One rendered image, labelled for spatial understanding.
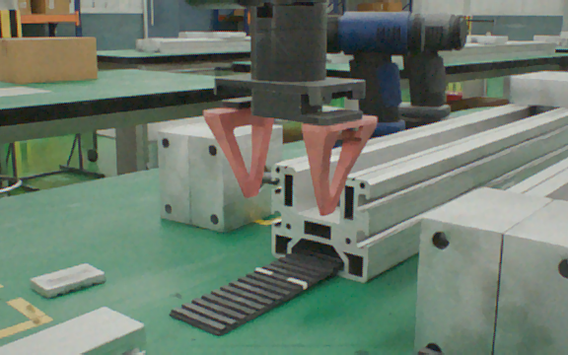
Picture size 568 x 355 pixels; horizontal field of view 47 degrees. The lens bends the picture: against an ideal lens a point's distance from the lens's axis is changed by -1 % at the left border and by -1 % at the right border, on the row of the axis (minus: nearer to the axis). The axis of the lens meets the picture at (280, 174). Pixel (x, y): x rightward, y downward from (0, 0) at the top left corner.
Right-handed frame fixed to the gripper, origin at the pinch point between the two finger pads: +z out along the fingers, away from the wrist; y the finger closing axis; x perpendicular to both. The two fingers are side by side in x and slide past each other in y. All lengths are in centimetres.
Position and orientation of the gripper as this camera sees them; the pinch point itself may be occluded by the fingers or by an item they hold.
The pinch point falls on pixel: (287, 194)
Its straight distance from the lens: 52.0
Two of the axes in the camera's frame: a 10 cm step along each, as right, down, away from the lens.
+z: 0.0, 9.7, 2.3
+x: -6.5, 1.7, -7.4
